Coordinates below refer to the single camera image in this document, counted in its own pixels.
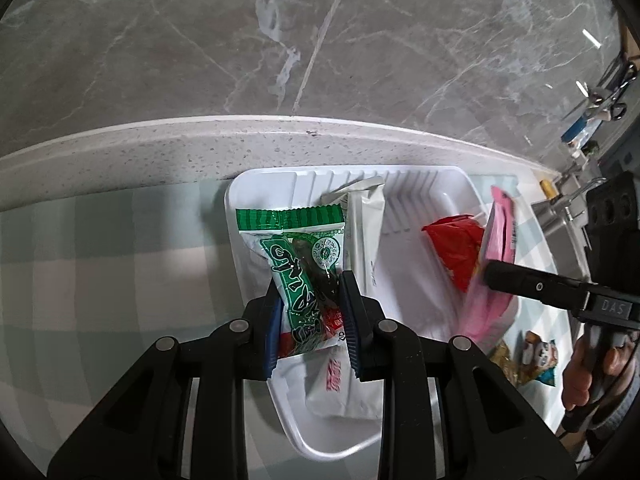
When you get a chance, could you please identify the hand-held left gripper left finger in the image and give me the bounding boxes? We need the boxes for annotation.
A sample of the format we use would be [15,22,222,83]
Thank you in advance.
[47,276,284,480]

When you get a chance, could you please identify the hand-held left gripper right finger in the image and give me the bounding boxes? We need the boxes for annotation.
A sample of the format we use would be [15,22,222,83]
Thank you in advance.
[340,271,577,480]

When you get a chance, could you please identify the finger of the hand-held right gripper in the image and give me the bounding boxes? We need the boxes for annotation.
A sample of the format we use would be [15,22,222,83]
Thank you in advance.
[484,259,591,318]

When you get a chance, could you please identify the pink snack packet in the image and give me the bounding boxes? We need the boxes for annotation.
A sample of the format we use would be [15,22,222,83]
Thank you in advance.
[459,186,521,356]

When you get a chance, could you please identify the blue cartoon snack packet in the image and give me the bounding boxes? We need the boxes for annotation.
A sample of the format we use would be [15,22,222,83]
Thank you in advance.
[522,331,558,387]

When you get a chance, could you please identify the white plastic tray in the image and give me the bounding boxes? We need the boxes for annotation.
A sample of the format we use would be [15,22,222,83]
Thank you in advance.
[223,164,521,462]

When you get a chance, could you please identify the green snack packet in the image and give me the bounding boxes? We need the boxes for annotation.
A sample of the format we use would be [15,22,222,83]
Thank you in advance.
[235,204,351,359]

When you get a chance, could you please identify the person's right hand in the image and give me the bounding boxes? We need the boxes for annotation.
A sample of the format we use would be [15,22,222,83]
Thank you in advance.
[561,332,632,411]

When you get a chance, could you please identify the steel sink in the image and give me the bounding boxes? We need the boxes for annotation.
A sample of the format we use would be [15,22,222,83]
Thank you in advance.
[532,195,593,286]

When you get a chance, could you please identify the white packet with red print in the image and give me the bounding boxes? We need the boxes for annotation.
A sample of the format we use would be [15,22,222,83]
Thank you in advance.
[305,345,383,420]

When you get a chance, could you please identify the red snack packet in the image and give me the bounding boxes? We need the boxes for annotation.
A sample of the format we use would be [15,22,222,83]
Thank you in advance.
[421,214,488,293]

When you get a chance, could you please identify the long white snack packet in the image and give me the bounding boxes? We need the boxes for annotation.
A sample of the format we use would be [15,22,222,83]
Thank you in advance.
[320,176,387,311]

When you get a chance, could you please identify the steel faucet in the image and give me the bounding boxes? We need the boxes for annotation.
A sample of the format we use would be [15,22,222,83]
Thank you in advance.
[557,172,608,221]

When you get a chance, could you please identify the blue sponge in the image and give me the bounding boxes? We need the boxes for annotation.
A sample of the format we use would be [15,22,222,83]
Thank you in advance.
[560,112,596,143]

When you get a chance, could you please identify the green checkered tablecloth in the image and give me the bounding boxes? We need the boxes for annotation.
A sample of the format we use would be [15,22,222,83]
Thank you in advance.
[0,175,601,480]

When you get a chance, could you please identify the metal scissors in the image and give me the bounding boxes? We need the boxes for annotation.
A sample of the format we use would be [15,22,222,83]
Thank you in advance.
[562,80,628,122]

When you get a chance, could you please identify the black-handled scissors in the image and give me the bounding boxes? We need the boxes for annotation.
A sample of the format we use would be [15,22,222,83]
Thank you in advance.
[602,55,640,92]

